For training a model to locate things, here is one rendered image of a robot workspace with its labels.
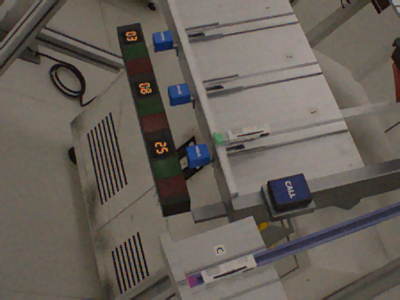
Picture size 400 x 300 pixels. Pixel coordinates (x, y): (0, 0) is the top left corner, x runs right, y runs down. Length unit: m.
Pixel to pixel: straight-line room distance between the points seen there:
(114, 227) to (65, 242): 0.16
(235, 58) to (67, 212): 0.83
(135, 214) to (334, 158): 0.68
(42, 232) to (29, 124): 0.33
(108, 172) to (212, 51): 0.66
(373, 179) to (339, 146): 0.07
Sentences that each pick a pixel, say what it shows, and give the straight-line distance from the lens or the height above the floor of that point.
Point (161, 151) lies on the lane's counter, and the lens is 0.94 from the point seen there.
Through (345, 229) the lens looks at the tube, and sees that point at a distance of 0.76.
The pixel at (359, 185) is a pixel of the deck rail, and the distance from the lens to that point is 0.93.
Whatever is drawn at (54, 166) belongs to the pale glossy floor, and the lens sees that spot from 1.78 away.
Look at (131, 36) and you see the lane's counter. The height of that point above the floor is 0.66.
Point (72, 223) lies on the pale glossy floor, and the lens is 1.71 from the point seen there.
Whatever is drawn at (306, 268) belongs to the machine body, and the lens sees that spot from 1.18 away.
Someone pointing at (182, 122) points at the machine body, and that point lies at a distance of 1.46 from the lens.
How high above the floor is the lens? 1.18
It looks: 31 degrees down
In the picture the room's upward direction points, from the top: 52 degrees clockwise
